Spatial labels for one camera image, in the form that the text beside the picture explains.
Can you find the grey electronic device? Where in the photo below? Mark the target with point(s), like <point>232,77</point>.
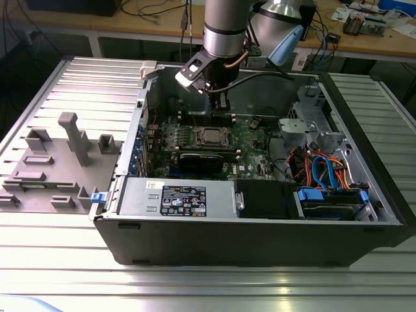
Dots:
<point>375,27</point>

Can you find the black tower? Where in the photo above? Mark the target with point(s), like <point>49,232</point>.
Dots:
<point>311,31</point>

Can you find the CPU socket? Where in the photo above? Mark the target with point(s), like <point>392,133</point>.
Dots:
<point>194,136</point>

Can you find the black PC case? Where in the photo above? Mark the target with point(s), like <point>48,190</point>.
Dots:
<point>227,240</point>

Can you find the coin cell battery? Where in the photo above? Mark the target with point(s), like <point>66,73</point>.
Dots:
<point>254,123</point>

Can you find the blue box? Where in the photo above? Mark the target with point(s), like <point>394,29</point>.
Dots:
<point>396,4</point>

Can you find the grey power supply unit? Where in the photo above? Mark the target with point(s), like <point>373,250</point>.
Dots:
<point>139,198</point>

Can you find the grey case latch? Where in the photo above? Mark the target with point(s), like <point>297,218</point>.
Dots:
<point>148,70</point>

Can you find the blue case latch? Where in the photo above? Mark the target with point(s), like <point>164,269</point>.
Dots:
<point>98,198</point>

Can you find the hard disk in blue carrier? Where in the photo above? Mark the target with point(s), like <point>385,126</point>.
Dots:
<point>312,195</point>

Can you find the wooden desk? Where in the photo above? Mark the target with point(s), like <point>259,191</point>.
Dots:
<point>97,22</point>

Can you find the white label sheet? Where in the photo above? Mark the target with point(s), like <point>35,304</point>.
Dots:
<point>299,61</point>

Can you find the black graphics card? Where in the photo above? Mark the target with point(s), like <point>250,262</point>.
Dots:
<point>201,162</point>

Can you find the silver drive cage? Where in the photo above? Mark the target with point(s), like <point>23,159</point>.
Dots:
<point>341,146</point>

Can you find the black box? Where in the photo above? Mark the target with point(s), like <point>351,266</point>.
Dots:
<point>71,6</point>

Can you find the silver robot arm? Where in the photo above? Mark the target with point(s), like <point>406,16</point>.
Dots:
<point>224,29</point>

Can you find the metal CPU cooler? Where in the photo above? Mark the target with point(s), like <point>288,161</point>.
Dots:
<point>353,26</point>

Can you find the grey parts rack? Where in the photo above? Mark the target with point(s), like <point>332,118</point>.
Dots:
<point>58,169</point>

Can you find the small black device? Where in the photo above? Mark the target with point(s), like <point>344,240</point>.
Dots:
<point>333,37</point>

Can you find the green RAM stick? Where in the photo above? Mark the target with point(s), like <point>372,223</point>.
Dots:
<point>45,186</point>

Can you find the green motherboard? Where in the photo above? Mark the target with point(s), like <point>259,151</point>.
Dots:
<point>250,152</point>

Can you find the silver CPU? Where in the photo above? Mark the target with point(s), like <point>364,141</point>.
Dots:
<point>213,136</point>

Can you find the white paper sheet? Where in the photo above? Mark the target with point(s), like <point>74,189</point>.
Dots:
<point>406,29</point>
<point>341,14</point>

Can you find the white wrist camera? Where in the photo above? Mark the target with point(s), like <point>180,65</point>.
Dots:
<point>185,79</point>

